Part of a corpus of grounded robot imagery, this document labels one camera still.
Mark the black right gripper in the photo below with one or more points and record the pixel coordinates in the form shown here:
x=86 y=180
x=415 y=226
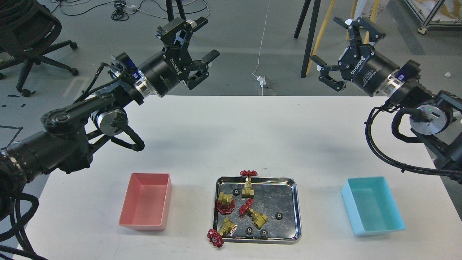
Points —
x=360 y=63

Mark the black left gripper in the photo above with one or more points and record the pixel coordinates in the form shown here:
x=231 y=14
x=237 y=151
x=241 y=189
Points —
x=173 y=65

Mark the brass valve red handle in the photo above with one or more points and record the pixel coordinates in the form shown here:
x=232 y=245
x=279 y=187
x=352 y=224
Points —
x=258 y=219
x=216 y=236
x=225 y=203
x=247 y=191

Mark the small black gear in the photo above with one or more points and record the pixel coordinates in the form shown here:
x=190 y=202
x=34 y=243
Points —
x=264 y=234
x=249 y=231
x=236 y=192
x=279 y=215

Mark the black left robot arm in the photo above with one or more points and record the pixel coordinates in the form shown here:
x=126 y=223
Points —
x=71 y=135

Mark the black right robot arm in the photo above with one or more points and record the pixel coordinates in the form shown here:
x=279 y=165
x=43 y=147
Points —
x=419 y=114

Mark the blue plastic box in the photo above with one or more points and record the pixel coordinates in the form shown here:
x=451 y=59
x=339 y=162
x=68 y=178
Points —
x=371 y=207

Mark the pink plastic box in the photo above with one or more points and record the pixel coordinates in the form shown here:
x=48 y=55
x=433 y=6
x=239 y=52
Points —
x=147 y=201

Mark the black tripod stand right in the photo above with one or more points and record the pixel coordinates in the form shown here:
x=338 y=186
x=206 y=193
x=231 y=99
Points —
x=312 y=28

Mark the black office chair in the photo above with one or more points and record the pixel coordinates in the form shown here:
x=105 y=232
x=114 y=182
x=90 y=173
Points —
x=28 y=31

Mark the metal tray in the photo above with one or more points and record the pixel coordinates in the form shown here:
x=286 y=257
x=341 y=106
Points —
x=272 y=195

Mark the aluminium frame cart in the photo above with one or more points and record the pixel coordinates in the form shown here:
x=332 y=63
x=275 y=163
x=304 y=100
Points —
x=436 y=14

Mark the brass valve top red handle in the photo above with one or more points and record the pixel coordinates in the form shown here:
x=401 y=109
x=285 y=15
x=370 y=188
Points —
x=247 y=191

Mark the brass valve bottom red handle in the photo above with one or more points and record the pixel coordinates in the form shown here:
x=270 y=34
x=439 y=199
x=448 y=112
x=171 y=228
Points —
x=216 y=236

